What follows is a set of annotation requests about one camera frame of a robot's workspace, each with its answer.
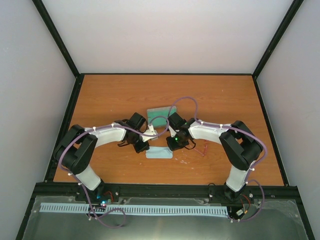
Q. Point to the pink transparent sunglasses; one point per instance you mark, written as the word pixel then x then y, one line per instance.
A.
pixel 205 148

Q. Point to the light blue cleaning cloth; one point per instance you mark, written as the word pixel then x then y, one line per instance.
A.
pixel 159 152

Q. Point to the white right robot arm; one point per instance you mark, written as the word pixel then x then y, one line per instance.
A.
pixel 240 145

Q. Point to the black aluminium frame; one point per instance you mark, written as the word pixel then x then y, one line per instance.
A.
pixel 49 188

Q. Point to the light blue slotted cable duct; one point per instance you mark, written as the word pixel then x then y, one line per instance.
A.
pixel 136 210

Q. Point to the grey metal front plate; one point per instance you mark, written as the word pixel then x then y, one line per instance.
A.
pixel 273 220

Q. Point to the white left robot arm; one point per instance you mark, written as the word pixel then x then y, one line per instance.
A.
pixel 81 145

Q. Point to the grey glasses case green lining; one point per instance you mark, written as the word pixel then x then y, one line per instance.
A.
pixel 160 111

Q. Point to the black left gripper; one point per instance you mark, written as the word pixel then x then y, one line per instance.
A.
pixel 143 147

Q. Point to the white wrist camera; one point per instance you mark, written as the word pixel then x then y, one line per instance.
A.
pixel 149 134
pixel 172 131

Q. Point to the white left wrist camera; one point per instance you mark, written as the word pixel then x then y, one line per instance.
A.
pixel 149 134

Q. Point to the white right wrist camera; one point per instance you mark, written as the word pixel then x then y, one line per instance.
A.
pixel 172 131

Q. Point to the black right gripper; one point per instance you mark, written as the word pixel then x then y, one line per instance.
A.
pixel 174 147

